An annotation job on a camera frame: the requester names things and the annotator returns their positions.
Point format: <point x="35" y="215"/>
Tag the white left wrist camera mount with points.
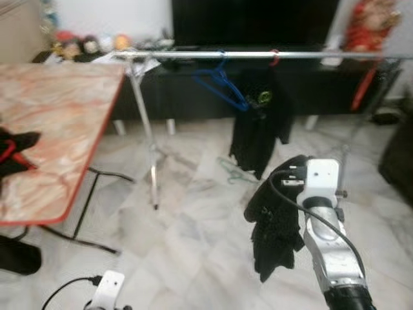
<point x="108" y="287"/>

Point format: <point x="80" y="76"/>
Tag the red plastic hanger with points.
<point x="361" y="97"/>

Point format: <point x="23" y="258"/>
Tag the white blue duck plush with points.
<point x="106" y="43"/>

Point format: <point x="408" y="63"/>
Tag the light wooden sideboard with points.
<point x="19" y="32"/>

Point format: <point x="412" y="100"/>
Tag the green plastic hanger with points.
<point x="232" y="174"/>

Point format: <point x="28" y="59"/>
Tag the yellow red bear plush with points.
<point x="122" y="42"/>

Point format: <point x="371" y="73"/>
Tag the pink plastic hanger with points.
<point x="277" y="58"/>

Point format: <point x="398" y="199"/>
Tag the silver metal clothes rack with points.
<point x="168" y="55"/>

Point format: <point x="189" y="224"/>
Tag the white pink tissue pack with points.
<point x="331" y="59"/>

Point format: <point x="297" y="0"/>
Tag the black flat television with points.
<point x="255" y="22"/>

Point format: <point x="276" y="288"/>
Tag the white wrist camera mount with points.
<point x="321" y="181"/>
<point x="108" y="287"/>

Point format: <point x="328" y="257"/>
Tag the red laughing Buddha statue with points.
<point x="368" y="26"/>

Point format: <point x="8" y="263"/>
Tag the pink marble folding table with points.
<point x="51" y="129"/>

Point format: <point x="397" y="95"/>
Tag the black TV console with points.
<point x="181" y="97"/>

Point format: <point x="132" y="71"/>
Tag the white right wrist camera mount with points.
<point x="321" y="181"/>

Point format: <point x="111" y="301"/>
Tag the blue plastic hanger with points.
<point x="240" y="102"/>

